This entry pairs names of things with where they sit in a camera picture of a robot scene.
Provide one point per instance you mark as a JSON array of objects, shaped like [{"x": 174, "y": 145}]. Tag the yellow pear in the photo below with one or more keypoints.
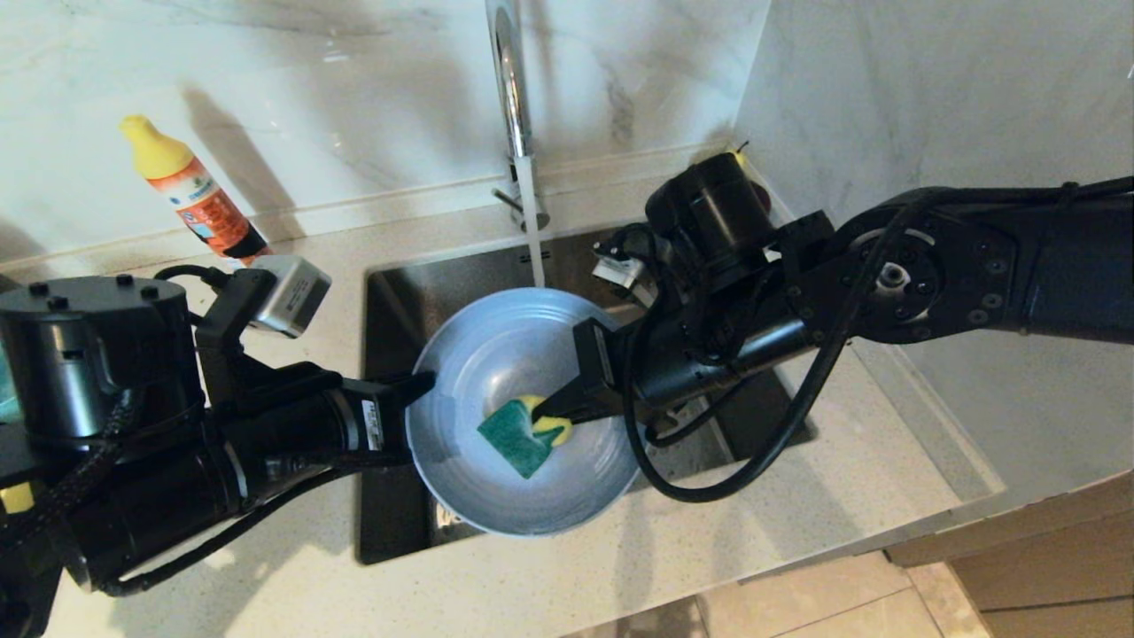
[{"x": 740, "y": 158}]

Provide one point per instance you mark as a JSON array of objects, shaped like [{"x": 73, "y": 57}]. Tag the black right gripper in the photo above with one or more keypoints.
[{"x": 709, "y": 363}]

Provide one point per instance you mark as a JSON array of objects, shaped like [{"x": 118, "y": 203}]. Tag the beige wooden cabinet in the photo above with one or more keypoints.
[{"x": 1045, "y": 558}]

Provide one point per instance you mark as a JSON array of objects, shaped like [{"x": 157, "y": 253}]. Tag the chrome kitchen faucet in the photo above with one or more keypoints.
[{"x": 509, "y": 89}]

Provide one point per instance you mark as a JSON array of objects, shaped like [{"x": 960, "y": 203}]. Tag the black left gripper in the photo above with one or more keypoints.
[{"x": 301, "y": 434}]

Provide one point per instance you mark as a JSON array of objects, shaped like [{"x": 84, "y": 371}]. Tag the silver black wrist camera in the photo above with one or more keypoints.
[{"x": 625, "y": 266}]

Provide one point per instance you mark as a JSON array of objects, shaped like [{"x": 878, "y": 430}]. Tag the blue-grey plate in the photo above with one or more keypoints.
[{"x": 496, "y": 354}]

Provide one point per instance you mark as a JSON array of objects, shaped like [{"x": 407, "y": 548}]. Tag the white framed wrist camera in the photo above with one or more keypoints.
[{"x": 288, "y": 297}]

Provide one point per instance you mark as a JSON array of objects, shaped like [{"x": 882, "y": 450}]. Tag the stainless steel sink basin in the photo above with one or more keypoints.
[{"x": 399, "y": 310}]

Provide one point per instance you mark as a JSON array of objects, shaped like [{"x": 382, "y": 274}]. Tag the orange dish soap bottle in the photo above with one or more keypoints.
[{"x": 199, "y": 199}]

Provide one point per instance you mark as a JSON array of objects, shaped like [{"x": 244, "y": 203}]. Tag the yellow-green bowl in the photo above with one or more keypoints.
[{"x": 16, "y": 498}]

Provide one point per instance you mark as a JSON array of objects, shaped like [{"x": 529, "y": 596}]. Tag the yellow and green sponge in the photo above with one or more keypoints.
[{"x": 518, "y": 439}]

